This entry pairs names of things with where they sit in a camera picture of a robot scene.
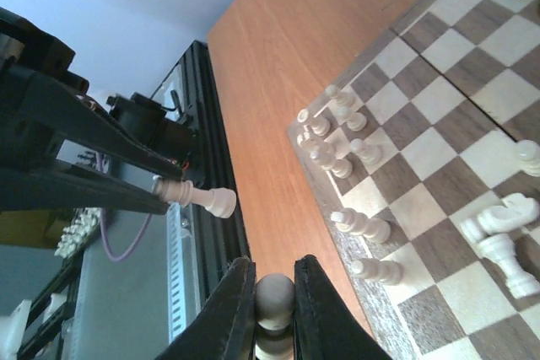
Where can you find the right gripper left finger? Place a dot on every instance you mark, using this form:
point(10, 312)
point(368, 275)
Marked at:
point(226, 326)

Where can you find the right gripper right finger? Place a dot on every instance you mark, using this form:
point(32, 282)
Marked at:
point(324, 328)

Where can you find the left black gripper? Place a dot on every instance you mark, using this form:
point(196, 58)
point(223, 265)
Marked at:
point(76, 118)

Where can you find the white pawn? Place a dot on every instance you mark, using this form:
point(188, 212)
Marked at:
point(274, 314)

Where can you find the white piece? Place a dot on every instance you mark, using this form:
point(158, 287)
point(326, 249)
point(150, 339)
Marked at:
point(220, 202)

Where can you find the wooden folding chess board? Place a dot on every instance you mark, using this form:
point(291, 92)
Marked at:
point(447, 92)

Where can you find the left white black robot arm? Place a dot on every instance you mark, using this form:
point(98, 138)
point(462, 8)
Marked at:
point(44, 104)

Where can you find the pile of white chess pieces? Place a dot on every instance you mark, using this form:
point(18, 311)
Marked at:
point(347, 220)

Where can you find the lying white rook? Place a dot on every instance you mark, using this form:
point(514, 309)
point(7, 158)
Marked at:
point(501, 250)

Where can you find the lying white knight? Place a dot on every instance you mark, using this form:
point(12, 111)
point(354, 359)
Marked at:
point(515, 211)

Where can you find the black aluminium frame rail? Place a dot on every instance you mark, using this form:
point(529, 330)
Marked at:
point(198, 144)

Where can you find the light blue cable duct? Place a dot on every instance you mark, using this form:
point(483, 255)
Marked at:
point(177, 309)

